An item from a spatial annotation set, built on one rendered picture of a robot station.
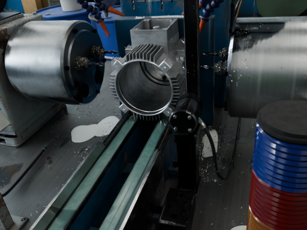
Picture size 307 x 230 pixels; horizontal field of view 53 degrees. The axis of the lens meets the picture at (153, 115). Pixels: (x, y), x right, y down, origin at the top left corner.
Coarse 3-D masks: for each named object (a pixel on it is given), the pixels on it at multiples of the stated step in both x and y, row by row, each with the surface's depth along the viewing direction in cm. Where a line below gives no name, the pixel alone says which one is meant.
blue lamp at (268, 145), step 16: (256, 128) 25; (256, 144) 25; (272, 144) 23; (288, 144) 22; (256, 160) 26; (272, 160) 24; (288, 160) 23; (304, 160) 22; (272, 176) 24; (288, 176) 23; (304, 176) 23; (304, 192) 24
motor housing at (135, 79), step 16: (144, 48) 77; (160, 48) 78; (176, 48) 86; (128, 64) 85; (112, 80) 80; (128, 80) 88; (144, 80) 96; (176, 80) 75; (128, 96) 86; (144, 96) 90; (160, 96) 91; (176, 96) 77; (144, 112) 83; (160, 112) 81
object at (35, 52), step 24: (24, 24) 89; (48, 24) 86; (72, 24) 84; (24, 48) 84; (48, 48) 81; (72, 48) 83; (96, 48) 93; (24, 72) 84; (48, 72) 82; (72, 72) 84; (96, 72) 97; (48, 96) 88; (72, 96) 86
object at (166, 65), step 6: (180, 42) 88; (120, 60) 77; (168, 60) 75; (114, 66) 78; (120, 66) 77; (162, 66) 74; (168, 66) 73; (120, 108) 84; (126, 108) 83; (168, 108) 79; (174, 108) 80; (168, 114) 80
